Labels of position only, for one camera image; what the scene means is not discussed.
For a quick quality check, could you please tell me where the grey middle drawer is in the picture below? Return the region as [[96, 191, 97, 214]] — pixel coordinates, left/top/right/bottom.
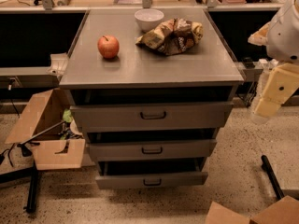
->
[[89, 139, 217, 161]]

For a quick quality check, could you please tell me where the grey metal drawer cabinet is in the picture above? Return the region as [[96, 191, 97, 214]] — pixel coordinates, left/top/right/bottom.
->
[[58, 7, 245, 191]]

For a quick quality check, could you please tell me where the white bowl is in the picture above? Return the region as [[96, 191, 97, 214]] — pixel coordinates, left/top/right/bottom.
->
[[135, 8, 164, 32]]

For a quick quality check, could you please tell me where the grey top drawer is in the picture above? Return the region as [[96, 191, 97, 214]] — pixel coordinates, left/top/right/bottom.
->
[[71, 102, 233, 133]]

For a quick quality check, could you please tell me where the grey drawer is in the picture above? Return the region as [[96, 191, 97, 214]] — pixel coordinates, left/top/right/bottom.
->
[[89, 139, 217, 161], [95, 159, 208, 189], [71, 102, 233, 133]]

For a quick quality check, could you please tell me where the crumpled brown chip bag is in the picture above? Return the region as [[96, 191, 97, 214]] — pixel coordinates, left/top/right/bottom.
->
[[135, 18, 204, 56]]

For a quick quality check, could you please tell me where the open cardboard box left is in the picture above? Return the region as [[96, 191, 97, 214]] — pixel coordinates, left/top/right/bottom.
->
[[6, 89, 85, 170]]

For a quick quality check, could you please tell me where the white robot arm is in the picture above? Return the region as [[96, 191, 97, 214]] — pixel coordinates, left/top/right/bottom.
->
[[248, 0, 299, 122]]

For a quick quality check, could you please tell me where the black tripod stand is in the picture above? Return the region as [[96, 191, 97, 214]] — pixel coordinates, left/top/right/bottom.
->
[[0, 120, 66, 214]]

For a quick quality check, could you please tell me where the black pole on floor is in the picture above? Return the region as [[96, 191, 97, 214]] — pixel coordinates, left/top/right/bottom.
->
[[261, 155, 284, 200]]

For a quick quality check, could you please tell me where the red apple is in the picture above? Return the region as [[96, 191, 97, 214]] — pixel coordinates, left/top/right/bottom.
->
[[97, 35, 120, 59]]

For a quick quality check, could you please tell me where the white plastic bracket left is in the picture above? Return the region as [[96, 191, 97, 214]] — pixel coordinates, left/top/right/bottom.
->
[[47, 53, 69, 76]]

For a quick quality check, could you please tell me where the grey bottom drawer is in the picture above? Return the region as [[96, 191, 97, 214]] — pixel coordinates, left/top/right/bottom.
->
[[95, 159, 208, 189]]

